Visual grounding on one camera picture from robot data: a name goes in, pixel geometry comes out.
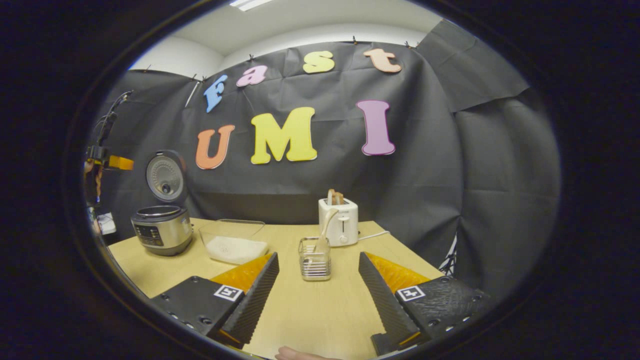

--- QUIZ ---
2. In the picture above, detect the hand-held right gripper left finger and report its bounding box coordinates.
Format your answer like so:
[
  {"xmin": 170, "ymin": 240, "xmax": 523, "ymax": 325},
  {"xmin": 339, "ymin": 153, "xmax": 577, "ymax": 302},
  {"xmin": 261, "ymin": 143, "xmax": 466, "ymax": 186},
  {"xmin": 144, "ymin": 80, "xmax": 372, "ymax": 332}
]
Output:
[{"xmin": 150, "ymin": 251, "xmax": 281, "ymax": 350}]

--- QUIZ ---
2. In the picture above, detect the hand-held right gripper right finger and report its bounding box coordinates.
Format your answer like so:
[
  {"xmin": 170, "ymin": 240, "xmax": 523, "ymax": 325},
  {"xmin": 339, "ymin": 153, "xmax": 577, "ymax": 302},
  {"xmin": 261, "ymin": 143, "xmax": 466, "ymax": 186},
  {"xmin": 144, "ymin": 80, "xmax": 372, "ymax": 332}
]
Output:
[{"xmin": 358, "ymin": 251, "xmax": 493, "ymax": 357}]

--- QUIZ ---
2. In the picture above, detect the white rice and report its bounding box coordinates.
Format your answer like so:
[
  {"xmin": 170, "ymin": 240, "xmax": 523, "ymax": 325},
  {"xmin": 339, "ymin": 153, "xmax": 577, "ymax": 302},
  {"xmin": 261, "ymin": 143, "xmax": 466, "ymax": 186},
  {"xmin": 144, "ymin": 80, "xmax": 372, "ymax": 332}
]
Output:
[{"xmin": 206, "ymin": 236, "xmax": 269, "ymax": 265}]

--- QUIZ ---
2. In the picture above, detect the clear chopstick holder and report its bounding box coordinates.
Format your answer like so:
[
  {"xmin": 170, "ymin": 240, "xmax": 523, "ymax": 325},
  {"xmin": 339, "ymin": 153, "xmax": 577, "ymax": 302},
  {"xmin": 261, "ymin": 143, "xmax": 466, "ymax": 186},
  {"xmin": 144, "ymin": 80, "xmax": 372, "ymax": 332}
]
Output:
[{"xmin": 298, "ymin": 237, "xmax": 332, "ymax": 282}]

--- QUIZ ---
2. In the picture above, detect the grey rice cooker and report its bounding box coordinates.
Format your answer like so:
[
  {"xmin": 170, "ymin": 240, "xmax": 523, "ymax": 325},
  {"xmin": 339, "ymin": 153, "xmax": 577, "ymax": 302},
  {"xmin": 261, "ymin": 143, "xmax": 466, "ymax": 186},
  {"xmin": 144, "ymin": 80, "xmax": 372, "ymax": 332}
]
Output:
[{"xmin": 131, "ymin": 149, "xmax": 194, "ymax": 257}]

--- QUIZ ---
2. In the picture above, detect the wooden spoon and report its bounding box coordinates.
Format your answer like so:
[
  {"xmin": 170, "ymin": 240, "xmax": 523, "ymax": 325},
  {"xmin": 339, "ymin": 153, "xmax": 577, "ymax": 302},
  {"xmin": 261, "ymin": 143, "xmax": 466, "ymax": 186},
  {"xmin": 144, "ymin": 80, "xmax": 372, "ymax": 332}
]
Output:
[{"xmin": 312, "ymin": 208, "xmax": 340, "ymax": 263}]

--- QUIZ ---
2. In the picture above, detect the white paper sheet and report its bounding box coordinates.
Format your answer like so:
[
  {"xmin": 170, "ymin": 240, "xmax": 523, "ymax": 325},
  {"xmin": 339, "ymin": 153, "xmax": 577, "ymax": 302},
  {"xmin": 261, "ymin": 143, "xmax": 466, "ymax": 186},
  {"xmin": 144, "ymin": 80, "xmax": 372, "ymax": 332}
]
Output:
[{"xmin": 97, "ymin": 212, "xmax": 117, "ymax": 236}]

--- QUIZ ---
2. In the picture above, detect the clear plastic container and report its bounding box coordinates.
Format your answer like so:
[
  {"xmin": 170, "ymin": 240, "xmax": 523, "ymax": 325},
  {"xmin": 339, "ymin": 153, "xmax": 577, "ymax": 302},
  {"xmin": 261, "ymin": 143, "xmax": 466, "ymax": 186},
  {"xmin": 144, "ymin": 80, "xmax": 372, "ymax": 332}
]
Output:
[{"xmin": 199, "ymin": 219, "xmax": 269, "ymax": 266}]

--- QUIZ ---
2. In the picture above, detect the white toaster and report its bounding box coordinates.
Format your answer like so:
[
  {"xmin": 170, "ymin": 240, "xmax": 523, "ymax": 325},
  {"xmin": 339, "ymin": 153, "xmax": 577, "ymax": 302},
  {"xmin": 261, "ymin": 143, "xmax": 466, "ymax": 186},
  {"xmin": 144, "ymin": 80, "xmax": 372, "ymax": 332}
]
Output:
[{"xmin": 318, "ymin": 197, "xmax": 359, "ymax": 247}]

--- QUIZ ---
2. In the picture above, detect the ceiling light panel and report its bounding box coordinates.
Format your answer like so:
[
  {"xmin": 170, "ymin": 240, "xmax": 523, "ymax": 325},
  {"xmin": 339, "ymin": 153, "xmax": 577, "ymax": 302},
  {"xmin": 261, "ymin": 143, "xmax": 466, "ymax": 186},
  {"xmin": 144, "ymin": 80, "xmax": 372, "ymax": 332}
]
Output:
[{"xmin": 230, "ymin": 0, "xmax": 275, "ymax": 12}]

